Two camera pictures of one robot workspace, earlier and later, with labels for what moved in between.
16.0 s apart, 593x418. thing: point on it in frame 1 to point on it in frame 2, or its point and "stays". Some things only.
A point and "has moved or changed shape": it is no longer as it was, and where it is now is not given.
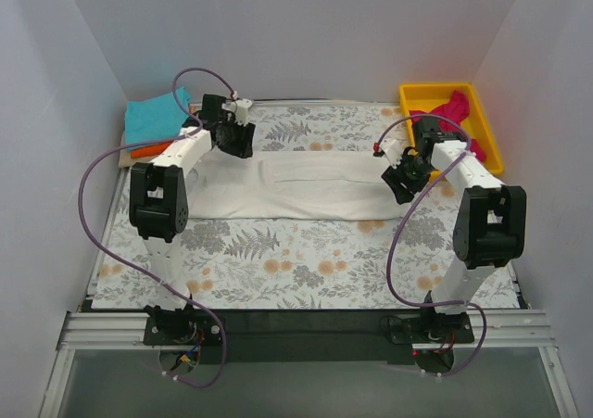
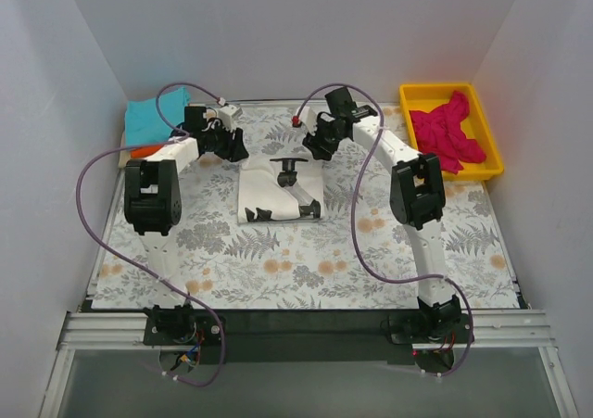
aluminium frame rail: (492, 330) stays
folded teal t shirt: (156, 119) stays
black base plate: (247, 335) stays
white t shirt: (293, 185) has moved or changed shape
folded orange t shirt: (150, 150) stays
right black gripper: (399, 179) to (316, 142)
